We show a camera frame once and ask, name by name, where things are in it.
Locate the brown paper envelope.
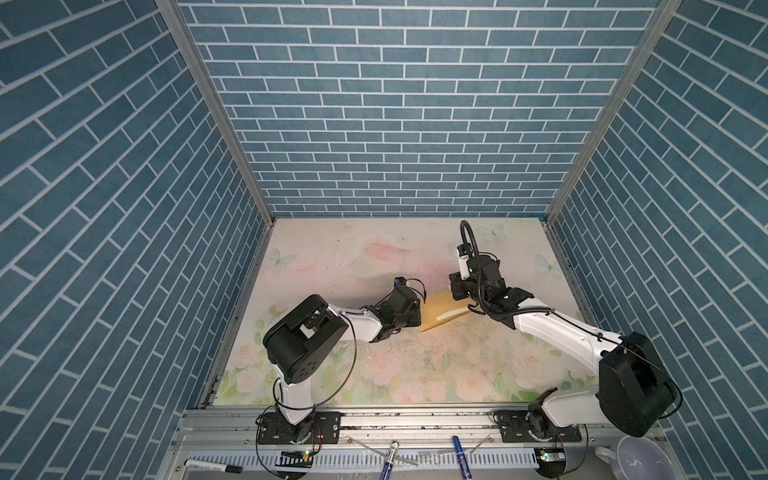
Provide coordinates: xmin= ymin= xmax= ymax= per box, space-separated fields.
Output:
xmin=419 ymin=289 xmax=472 ymax=332

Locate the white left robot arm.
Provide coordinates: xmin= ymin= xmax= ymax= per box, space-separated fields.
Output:
xmin=262 ymin=278 xmax=426 ymax=443

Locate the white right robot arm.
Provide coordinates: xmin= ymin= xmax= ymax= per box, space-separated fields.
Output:
xmin=449 ymin=244 xmax=683 ymax=441

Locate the blue marker pen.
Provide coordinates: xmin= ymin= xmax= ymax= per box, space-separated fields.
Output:
xmin=452 ymin=435 xmax=473 ymax=480

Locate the white-blue marker pen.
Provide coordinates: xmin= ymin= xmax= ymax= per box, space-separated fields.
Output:
xmin=379 ymin=441 xmax=399 ymax=480

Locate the white plastic cup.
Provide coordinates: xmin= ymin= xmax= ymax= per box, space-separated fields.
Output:
xmin=594 ymin=436 xmax=676 ymax=480

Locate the black marker pen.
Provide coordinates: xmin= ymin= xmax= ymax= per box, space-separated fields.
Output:
xmin=184 ymin=459 xmax=243 ymax=474

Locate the black corrugated cable hose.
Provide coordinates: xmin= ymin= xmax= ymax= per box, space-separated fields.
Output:
xmin=458 ymin=220 xmax=553 ymax=319

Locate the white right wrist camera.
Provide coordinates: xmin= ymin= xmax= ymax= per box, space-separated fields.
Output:
xmin=457 ymin=243 xmax=472 ymax=280

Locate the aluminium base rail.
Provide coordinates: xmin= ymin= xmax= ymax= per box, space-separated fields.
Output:
xmin=167 ymin=403 xmax=679 ymax=480

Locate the aluminium right corner post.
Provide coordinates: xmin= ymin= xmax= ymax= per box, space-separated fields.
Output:
xmin=543 ymin=0 xmax=682 ymax=230

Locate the aluminium corner post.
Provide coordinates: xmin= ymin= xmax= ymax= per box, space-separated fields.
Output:
xmin=543 ymin=0 xmax=682 ymax=230
xmin=156 ymin=0 xmax=275 ymax=229

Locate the aluminium left corner post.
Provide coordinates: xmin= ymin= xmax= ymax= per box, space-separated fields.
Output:
xmin=156 ymin=0 xmax=275 ymax=229

